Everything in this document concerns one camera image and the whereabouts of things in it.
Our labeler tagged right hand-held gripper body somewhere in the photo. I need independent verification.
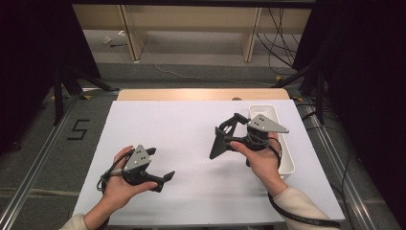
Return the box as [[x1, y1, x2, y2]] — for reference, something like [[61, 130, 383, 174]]
[[237, 113, 290, 152]]

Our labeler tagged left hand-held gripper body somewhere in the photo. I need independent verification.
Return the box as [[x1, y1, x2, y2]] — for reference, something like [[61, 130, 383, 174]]
[[122, 144, 158, 187]]

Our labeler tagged white plastic storage box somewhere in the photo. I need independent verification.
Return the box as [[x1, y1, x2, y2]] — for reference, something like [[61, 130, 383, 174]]
[[248, 103, 297, 176]]

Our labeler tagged person's left hand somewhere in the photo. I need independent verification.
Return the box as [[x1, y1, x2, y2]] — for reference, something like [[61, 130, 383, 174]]
[[101, 145, 159, 212]]

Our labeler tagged person's right hand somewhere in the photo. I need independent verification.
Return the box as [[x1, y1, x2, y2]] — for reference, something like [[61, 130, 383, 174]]
[[230, 136, 288, 196]]

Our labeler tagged white board sheet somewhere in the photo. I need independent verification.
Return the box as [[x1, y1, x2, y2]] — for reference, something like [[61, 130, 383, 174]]
[[72, 99, 346, 226]]

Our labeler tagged black metal stand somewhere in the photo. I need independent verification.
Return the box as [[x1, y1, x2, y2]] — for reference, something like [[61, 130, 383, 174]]
[[52, 62, 120, 127], [272, 59, 327, 127]]

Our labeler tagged light wooden shelf unit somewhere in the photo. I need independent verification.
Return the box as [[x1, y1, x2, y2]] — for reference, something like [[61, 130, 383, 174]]
[[71, 4, 312, 63]]

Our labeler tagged black curtain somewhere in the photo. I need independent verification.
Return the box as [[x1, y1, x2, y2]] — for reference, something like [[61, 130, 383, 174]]
[[0, 0, 102, 155], [292, 0, 406, 225]]

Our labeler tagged bundle of black cables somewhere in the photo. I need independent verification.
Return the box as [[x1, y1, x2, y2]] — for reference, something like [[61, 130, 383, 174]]
[[256, 7, 302, 70]]

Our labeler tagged black floor cable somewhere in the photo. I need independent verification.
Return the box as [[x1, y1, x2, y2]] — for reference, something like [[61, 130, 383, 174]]
[[301, 102, 352, 230]]

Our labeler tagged aluminium floor rail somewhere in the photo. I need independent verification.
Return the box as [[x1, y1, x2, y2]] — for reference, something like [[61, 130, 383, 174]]
[[0, 95, 81, 230], [299, 104, 378, 230]]

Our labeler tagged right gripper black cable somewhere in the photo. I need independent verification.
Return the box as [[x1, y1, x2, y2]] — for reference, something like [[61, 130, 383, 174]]
[[246, 136, 342, 230]]

